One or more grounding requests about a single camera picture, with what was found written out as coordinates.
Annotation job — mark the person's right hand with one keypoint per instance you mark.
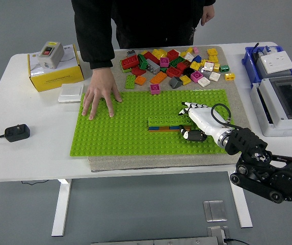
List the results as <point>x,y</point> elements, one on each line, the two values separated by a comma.
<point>101,86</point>

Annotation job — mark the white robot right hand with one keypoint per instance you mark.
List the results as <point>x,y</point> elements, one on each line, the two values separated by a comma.
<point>204,120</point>

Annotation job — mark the person's left hand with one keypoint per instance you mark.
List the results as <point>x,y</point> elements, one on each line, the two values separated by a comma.
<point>208,14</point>

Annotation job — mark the green studded baseplate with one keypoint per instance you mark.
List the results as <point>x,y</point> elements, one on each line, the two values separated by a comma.
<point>135,109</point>

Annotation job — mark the person's right forearm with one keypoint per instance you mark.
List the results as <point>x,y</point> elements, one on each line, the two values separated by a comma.
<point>98,51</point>

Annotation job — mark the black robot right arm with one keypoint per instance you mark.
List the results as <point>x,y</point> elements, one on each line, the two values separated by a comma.
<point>245,140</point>

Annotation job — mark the brown two-by-two brick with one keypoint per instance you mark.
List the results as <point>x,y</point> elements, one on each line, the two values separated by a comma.
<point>185,126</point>
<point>165,127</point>

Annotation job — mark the green flat brick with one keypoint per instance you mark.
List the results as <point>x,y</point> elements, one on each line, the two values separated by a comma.
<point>126,70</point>

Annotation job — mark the blue two-by-two brick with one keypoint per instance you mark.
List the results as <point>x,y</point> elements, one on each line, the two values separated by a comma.
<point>174,127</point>
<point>154,128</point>

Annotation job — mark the pink small brick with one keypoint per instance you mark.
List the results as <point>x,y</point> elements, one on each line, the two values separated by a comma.
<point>196,49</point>

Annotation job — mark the yellow two-by-two brick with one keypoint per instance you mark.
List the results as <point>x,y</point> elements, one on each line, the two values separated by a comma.
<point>186,79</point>
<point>195,65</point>
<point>214,59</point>
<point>212,51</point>

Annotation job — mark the white two-by-two brick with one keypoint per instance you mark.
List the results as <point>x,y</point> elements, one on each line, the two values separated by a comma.
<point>214,76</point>
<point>189,56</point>
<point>203,81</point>
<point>208,66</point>

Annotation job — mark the red two-by-four brick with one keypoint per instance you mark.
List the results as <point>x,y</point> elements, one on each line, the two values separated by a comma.
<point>130,61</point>

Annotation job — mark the orange two-by-two brick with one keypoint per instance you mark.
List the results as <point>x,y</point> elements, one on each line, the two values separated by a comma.
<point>140,80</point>

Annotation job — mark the orange flat plate brick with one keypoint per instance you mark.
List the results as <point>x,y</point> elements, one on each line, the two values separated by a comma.
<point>164,130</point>

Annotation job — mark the pink two-by-two brick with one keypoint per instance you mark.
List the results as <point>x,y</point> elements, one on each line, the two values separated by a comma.
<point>155,89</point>
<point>164,61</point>
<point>196,76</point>

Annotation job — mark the dark grey small brick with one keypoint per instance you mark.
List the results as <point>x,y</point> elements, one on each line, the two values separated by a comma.
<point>131,53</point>

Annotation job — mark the grey slope brick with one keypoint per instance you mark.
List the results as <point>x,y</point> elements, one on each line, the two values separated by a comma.
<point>175,82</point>

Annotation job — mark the dark green brick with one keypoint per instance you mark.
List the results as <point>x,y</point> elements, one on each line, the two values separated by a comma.
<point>142,61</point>

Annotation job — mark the black brick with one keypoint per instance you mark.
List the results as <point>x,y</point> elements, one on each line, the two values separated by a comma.
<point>188,71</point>

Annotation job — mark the red two-by-two brick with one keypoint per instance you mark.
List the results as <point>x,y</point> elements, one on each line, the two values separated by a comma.
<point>173,54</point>

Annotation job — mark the grey two-by-four brick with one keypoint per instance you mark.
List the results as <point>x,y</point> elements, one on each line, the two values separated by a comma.
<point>153,67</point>

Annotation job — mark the green small brick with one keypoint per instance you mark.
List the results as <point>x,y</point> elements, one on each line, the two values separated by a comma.
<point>224,68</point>

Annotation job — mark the red two-by-three brick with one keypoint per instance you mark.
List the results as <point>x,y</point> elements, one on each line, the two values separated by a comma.
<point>173,72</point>

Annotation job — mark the red long brick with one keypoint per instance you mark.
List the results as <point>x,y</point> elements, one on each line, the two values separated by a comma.
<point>151,57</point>

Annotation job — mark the orange two-by-four brick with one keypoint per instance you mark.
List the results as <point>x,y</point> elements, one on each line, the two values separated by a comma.
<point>159,77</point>

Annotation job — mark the grey-brown mat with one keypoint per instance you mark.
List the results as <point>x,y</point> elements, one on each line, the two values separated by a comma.
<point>237,102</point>

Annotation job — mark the yellow cardboard box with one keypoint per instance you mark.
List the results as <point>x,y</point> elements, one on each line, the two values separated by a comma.
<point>56,79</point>

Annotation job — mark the person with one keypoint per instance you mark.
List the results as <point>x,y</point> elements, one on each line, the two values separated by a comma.
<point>148,20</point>

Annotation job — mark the blue plastic bin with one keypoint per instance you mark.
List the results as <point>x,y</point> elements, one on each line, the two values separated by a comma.
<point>250,63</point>

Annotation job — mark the white power socket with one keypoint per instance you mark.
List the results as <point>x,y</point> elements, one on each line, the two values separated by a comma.
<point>277,62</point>

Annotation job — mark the large metal floor plate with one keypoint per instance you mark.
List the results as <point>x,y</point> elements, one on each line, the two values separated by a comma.
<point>214,210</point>

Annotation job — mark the white table leg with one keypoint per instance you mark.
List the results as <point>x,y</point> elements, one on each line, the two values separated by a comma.
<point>61,206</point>
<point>240,204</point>

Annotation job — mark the black power adapter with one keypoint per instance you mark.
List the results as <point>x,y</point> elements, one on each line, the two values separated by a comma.
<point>17,132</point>

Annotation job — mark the long metal bar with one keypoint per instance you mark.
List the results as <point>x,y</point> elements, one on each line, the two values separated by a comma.
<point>156,242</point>

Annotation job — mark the white wall switch plate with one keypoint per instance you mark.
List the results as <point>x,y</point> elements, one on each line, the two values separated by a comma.
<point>70,93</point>

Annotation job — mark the grey push-button switch box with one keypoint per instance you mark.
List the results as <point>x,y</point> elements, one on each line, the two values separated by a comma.
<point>51,54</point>

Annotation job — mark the grey electrical enclosure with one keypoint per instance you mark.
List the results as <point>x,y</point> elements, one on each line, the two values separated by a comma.
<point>270,102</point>

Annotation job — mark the metal floor bracket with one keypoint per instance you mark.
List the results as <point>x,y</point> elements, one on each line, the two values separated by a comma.
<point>217,233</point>

